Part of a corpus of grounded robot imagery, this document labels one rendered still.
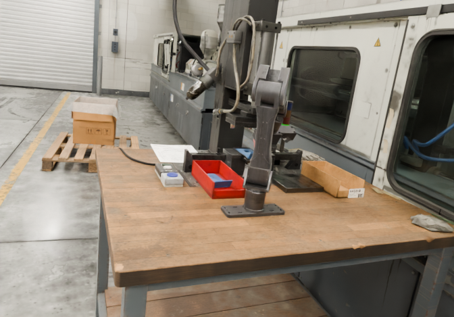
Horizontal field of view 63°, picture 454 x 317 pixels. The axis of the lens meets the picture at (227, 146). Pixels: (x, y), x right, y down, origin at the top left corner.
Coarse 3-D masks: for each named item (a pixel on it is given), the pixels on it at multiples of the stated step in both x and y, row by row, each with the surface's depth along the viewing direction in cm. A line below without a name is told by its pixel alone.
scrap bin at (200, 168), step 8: (200, 160) 144; (208, 160) 145; (216, 160) 147; (192, 168) 143; (200, 168) 134; (208, 168) 146; (216, 168) 148; (224, 168) 143; (200, 176) 134; (208, 176) 126; (224, 176) 143; (232, 176) 136; (240, 176) 130; (200, 184) 134; (208, 184) 126; (232, 184) 135; (240, 184) 129; (208, 192) 126; (216, 192) 122; (224, 192) 123; (232, 192) 125; (240, 192) 126
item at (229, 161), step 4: (224, 152) 155; (228, 156) 151; (228, 160) 151; (232, 160) 149; (236, 160) 149; (240, 160) 150; (272, 160) 156; (228, 164) 151; (232, 164) 149; (236, 164) 150; (240, 164) 150; (244, 164) 151; (272, 164) 156; (232, 168) 150; (236, 168) 150; (240, 168) 151; (244, 168) 152; (272, 168) 157; (236, 172) 151; (240, 172) 152
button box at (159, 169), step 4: (120, 148) 167; (124, 152) 160; (128, 156) 156; (136, 160) 152; (148, 164) 150; (152, 164) 149; (156, 164) 142; (160, 164) 143; (172, 164) 145; (156, 168) 141; (160, 168) 138; (164, 168) 137; (172, 168) 140; (156, 172) 141; (160, 172) 134; (164, 172) 135; (168, 172) 135; (176, 172) 137; (160, 176) 135
